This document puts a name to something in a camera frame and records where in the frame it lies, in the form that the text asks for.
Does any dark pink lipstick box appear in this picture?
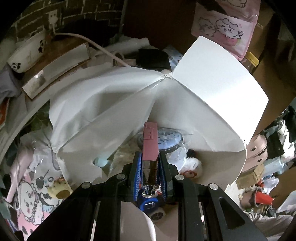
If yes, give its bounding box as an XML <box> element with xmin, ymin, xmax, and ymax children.
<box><xmin>142</xmin><ymin>122</ymin><xmax>159</xmax><ymax>195</ymax></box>

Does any white charging cable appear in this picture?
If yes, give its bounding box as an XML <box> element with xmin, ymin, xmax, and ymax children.
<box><xmin>48</xmin><ymin>11</ymin><xmax>139</xmax><ymax>68</ymax></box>

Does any pink desk mat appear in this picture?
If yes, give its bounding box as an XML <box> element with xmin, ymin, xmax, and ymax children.
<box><xmin>4</xmin><ymin>148</ymin><xmax>70</xmax><ymax>241</ymax></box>

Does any purple cloth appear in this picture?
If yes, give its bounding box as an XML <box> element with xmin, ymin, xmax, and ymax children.
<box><xmin>0</xmin><ymin>64</ymin><xmax>21</xmax><ymax>103</ymax></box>

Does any pink cartoon fabric bag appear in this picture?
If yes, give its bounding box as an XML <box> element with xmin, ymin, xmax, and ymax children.
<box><xmin>191</xmin><ymin>1</ymin><xmax>261</xmax><ymax>61</ymax></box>

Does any panda ceramic bowl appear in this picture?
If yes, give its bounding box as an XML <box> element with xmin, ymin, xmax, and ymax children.
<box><xmin>7</xmin><ymin>30</ymin><xmax>47</xmax><ymax>73</ymax></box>

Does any blue round tin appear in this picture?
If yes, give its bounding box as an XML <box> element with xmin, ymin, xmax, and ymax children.
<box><xmin>137</xmin><ymin>128</ymin><xmax>183</xmax><ymax>153</ymax></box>

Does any light blue cream tube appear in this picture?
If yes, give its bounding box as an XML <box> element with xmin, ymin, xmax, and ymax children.
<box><xmin>93</xmin><ymin>157</ymin><xmax>110</xmax><ymax>168</ymax></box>

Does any blue jar white lid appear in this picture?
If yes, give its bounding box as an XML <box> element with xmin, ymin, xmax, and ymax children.
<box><xmin>137</xmin><ymin>193</ymin><xmax>166</xmax><ymax>222</ymax></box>

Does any yellow brown plush toy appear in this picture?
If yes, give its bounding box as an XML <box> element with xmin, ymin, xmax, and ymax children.
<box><xmin>48</xmin><ymin>177</ymin><xmax>73</xmax><ymax>199</ymax></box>

